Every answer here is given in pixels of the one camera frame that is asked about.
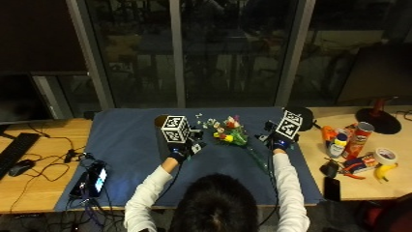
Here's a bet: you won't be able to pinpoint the person's left hand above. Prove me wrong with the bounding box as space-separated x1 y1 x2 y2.
166 128 208 164

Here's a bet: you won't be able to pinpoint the person's right hand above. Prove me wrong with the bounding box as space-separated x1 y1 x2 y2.
256 120 297 152

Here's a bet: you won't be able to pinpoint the white marker cube on left glove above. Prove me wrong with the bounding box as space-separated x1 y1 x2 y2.
160 114 192 144

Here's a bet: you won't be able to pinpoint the white marker cube on glove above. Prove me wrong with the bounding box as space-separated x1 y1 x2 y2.
274 109 304 141
160 114 192 144

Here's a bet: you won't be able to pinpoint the white marker cube on right glove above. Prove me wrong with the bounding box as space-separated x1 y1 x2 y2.
274 109 304 141

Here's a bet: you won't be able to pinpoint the colourful flower bouquet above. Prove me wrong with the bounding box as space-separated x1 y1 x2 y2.
194 112 270 172

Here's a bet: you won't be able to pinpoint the dark cylindrical vase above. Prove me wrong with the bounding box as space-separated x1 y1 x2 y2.
153 114 173 157

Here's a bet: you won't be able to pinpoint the black round disc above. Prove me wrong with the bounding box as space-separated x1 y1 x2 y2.
281 105 318 132

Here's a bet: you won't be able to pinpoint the orange bottle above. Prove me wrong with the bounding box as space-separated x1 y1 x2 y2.
320 125 338 149

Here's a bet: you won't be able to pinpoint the blue table cloth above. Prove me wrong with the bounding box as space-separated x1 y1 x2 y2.
53 106 325 213

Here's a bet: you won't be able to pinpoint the red chips can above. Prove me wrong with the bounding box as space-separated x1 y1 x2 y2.
341 121 376 160

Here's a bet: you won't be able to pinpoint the the person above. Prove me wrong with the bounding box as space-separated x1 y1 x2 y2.
122 152 312 232

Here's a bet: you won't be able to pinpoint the black smartphone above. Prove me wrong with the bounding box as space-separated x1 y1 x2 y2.
322 176 342 203

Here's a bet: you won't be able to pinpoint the red and blue packet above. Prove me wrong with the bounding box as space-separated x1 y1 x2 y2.
342 153 381 174

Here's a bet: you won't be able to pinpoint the black lamp base, red stem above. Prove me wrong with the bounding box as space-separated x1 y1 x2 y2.
354 96 404 135

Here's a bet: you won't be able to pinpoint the device with lit screen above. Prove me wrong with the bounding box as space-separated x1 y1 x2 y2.
86 160 108 198

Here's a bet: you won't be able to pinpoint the white tape roll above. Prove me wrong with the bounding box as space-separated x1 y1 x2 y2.
372 147 398 166

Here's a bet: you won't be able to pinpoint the yellow banana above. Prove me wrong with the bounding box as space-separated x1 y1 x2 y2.
373 162 398 184

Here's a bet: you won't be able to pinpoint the black power bank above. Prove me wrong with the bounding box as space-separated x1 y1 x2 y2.
68 172 90 199

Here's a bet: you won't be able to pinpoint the red and black bag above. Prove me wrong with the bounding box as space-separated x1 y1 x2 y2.
357 192 412 232

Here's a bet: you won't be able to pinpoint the dark grey computer mouse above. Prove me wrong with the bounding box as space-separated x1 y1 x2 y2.
8 159 36 178

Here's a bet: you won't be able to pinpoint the black keyboard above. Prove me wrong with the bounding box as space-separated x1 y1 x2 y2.
0 131 42 180

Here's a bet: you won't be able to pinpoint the black monitor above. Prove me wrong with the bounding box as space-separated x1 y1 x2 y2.
0 72 56 125

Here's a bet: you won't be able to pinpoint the black right glove cable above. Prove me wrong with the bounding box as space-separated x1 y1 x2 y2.
256 148 281 228

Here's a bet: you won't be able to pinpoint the black glove cable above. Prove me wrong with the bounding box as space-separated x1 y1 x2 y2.
153 159 185 204
256 148 281 228

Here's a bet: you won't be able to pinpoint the black left glove cable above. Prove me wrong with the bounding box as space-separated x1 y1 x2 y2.
153 159 185 204

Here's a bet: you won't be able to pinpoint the red-handled pliers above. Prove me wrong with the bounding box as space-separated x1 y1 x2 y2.
341 162 368 181

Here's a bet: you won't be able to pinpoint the grey window frame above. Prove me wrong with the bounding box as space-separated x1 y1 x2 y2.
64 0 318 110

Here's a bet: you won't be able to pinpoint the black table cables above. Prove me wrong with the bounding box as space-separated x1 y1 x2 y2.
9 122 126 232

